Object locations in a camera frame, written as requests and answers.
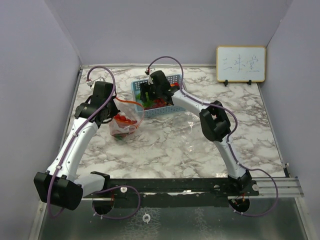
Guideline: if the green grape bunch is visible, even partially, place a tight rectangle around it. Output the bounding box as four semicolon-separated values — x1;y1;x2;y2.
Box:
135;93;155;109

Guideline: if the red strawberry bunch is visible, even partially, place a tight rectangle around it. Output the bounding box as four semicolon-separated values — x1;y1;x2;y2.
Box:
109;113;138;138

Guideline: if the clear zip bag orange zipper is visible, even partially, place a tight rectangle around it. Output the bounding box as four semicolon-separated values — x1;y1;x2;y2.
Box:
108;97;145;138

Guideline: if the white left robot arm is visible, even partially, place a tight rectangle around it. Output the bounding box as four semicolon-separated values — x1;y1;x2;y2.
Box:
33;81;119;210

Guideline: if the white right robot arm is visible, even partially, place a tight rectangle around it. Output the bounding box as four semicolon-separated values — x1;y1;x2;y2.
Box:
140;69;252;196

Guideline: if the blue plastic basket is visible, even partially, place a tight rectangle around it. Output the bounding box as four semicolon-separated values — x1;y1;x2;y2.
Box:
131;79;185;118

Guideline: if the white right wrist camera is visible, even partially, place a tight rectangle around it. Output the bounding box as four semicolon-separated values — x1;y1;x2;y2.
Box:
145;68;154;76

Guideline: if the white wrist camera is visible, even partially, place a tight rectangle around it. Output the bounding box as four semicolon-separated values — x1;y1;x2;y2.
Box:
86;78;99;88
145;68;154;76

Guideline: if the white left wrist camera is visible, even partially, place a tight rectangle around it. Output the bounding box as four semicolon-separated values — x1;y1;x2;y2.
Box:
86;78;99;88

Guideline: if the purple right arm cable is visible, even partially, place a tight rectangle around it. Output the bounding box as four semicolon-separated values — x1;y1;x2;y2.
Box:
146;56;279;217

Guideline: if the small whiteboard wooden frame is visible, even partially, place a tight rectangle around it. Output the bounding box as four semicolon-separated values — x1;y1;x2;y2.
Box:
216;45;267;84

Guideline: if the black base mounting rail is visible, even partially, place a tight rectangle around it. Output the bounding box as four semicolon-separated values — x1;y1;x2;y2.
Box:
84;177;259;209

